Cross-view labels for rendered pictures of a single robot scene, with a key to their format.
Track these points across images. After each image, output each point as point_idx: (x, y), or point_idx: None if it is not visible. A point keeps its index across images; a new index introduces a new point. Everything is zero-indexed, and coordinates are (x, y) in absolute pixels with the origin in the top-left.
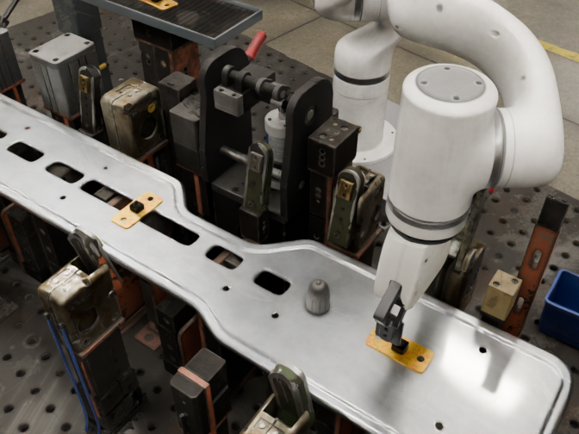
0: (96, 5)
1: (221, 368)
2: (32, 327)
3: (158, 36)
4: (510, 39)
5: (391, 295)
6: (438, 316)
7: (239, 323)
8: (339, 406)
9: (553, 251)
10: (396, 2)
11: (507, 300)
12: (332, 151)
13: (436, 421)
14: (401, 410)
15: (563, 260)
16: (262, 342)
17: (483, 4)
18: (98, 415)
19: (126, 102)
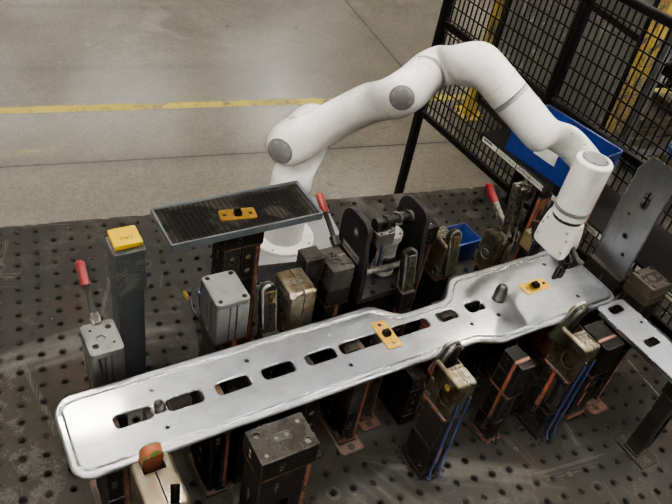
0: (205, 244)
1: (520, 348)
2: (319, 489)
3: (252, 237)
4: (576, 133)
5: (575, 252)
6: (520, 266)
7: (498, 329)
8: (558, 319)
9: None
10: (546, 139)
11: None
12: (437, 228)
13: (575, 295)
14: (567, 302)
15: None
16: (514, 326)
17: (567, 125)
18: (436, 461)
19: (311, 286)
